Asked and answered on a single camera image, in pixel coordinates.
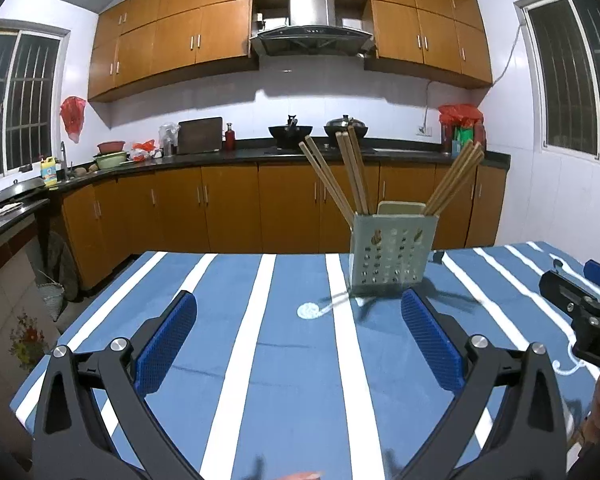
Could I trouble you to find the lower wooden kitchen cabinets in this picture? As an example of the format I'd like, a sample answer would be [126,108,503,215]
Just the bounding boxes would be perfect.
[60,162,507,290]

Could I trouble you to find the wooden kitchen cabinets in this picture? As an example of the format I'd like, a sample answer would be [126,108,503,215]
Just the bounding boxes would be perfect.
[60,162,507,290]
[87,0,493,102]

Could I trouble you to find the upper wooden kitchen cabinets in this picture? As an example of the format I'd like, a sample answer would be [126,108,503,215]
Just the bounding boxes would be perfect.
[87,0,493,102]

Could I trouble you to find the wooden chopsticks leaning right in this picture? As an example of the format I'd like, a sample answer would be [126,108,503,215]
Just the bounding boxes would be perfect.
[422,141,484,216]

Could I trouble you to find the green perforated utensil holder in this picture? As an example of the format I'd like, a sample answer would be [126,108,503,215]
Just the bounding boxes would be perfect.
[349,200,439,297]

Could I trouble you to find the blue white striped tablecloth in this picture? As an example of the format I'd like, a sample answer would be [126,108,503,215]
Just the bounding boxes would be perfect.
[10,242,600,479]

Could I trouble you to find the right window with bars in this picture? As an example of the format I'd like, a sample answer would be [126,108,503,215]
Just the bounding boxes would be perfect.
[521,0,600,162]

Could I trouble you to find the window with bars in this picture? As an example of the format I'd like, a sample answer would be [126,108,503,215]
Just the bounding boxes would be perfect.
[521,0,600,162]
[0,29,61,176]

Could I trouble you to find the yellow detergent bottle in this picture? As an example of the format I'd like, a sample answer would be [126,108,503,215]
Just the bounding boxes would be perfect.
[41,156,58,188]

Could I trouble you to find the wooden chopsticks upright middle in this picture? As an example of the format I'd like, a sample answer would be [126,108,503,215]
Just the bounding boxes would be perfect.
[336,124,370,216]

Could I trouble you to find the green basin with red bowl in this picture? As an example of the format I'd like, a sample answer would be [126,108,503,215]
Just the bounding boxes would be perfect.
[95,141,128,170]

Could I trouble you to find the black wok with lid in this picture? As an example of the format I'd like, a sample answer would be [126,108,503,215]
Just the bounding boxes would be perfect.
[324,114,368,142]

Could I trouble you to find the red orange bag on counter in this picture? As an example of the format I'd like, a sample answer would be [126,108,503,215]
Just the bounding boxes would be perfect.
[129,139,161,162]

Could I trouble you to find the wooden chopstick leaning left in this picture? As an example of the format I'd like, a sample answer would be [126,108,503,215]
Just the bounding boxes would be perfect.
[299,136,354,229]

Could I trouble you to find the dark cutting board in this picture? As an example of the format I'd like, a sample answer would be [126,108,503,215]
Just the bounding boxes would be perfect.
[178,117,223,155]

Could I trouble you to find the black wok left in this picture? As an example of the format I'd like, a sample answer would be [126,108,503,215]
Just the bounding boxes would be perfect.
[268,115,313,150]

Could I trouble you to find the red sauce bottle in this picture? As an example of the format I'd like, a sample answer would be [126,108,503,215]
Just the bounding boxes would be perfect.
[224,122,236,151]

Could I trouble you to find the steel range hood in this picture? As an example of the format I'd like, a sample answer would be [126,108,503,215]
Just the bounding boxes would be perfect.
[250,0,375,58]

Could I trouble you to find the left window with bars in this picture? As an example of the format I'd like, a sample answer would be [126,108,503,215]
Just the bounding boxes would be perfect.
[0,29,61,176]

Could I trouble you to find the red plastic bag on wall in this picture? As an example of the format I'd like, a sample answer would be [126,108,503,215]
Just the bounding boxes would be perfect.
[59,96,87,144]

